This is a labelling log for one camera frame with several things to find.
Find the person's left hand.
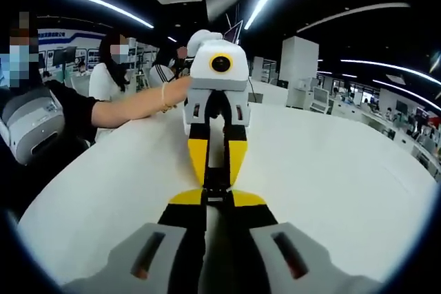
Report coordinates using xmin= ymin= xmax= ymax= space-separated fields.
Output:
xmin=170 ymin=76 xmax=193 ymax=107

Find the white grey chest device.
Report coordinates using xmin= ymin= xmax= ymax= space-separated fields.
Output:
xmin=0 ymin=86 xmax=66 ymax=166

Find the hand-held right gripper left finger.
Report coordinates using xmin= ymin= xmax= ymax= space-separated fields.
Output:
xmin=61 ymin=188 xmax=208 ymax=294

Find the white square pillar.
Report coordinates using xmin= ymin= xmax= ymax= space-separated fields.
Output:
xmin=278 ymin=35 xmax=320 ymax=109

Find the blue white wall banner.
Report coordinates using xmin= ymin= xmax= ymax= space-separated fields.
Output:
xmin=37 ymin=28 xmax=106 ymax=71

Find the person's black shirt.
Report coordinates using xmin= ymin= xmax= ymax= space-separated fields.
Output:
xmin=0 ymin=78 xmax=103 ymax=185

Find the black plastic buckle socket part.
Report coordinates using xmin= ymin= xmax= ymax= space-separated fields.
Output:
xmin=205 ymin=166 xmax=230 ymax=190

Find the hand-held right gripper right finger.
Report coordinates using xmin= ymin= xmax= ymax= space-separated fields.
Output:
xmin=227 ymin=190 xmax=384 ymax=294

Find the straight ceiling light strip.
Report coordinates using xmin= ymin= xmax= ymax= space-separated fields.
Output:
xmin=36 ymin=0 xmax=155 ymax=30

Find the white mesh office chair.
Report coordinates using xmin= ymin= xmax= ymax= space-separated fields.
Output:
xmin=309 ymin=85 xmax=334 ymax=116

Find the black desk monitor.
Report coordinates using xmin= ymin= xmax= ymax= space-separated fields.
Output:
xmin=51 ymin=45 xmax=79 ymax=67

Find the thin gold bracelet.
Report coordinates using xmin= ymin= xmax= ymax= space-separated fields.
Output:
xmin=160 ymin=81 xmax=175 ymax=113

